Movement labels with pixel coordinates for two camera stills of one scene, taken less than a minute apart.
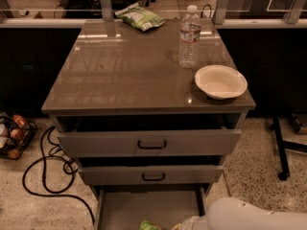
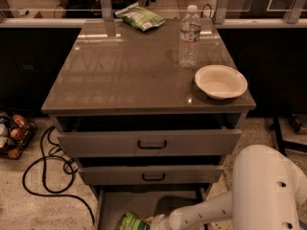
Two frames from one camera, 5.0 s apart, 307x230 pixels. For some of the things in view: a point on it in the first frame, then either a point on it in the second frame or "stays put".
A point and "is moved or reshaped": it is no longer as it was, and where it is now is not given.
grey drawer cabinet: [150, 114] stays put
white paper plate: [221, 81] stays put
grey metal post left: [106, 3] stays put
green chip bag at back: [139, 17] stays put
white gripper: [192, 224] -> [159, 222]
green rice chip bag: [146, 225] is moved or reshaped
